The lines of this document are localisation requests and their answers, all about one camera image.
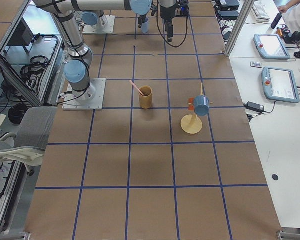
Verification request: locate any dark blue cup on stand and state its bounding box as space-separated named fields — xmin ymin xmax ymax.
xmin=193 ymin=95 xmax=210 ymax=117

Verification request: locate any grey office chair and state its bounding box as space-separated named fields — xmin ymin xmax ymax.
xmin=0 ymin=106 xmax=57 ymax=176

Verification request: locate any aluminium corner post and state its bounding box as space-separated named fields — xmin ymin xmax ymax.
xmin=224 ymin=0 xmax=255 ymax=57

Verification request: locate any orange cup on stand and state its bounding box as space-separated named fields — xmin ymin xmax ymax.
xmin=187 ymin=97 xmax=194 ymax=111

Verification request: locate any black power brick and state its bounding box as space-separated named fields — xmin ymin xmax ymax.
xmin=243 ymin=101 xmax=265 ymax=114

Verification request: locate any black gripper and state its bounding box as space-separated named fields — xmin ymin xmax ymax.
xmin=137 ymin=14 xmax=147 ymax=28
xmin=164 ymin=19 xmax=174 ymax=43

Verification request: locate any teach pendant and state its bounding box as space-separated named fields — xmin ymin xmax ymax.
xmin=261 ymin=67 xmax=300 ymax=104
xmin=253 ymin=34 xmax=291 ymax=60

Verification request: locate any pink chopstick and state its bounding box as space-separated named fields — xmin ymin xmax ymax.
xmin=129 ymin=80 xmax=145 ymax=97

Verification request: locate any white keyboard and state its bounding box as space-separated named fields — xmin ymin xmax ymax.
xmin=251 ymin=0 xmax=270 ymax=22

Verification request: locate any lower teach pendant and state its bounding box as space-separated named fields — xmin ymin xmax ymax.
xmin=261 ymin=67 xmax=300 ymax=104

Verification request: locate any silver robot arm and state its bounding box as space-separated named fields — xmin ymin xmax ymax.
xmin=137 ymin=0 xmax=178 ymax=33
xmin=34 ymin=0 xmax=157 ymax=63

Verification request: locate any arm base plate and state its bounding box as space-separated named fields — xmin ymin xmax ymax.
xmin=83 ymin=15 xmax=116 ymax=35
xmin=62 ymin=78 xmax=107 ymax=111

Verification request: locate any upper teach pendant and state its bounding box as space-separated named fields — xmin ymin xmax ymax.
xmin=253 ymin=34 xmax=291 ymax=60

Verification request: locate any round wooden cup stand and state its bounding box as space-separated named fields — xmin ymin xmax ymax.
xmin=180 ymin=83 xmax=207 ymax=135

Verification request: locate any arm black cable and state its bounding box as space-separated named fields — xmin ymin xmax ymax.
xmin=156 ymin=14 xmax=190 ymax=49

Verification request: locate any black monitor on floor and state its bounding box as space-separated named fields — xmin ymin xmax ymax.
xmin=7 ymin=17 xmax=34 ymax=53

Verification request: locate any light blue plastic cup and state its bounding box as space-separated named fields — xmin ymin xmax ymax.
xmin=141 ymin=18 xmax=149 ymax=34

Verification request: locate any small remote label device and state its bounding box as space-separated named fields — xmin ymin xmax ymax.
xmin=250 ymin=61 xmax=263 ymax=69

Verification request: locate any white side desk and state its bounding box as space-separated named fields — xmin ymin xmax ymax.
xmin=229 ymin=12 xmax=300 ymax=229

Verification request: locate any bamboo cylinder holder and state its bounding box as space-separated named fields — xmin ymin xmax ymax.
xmin=139 ymin=85 xmax=153 ymax=109

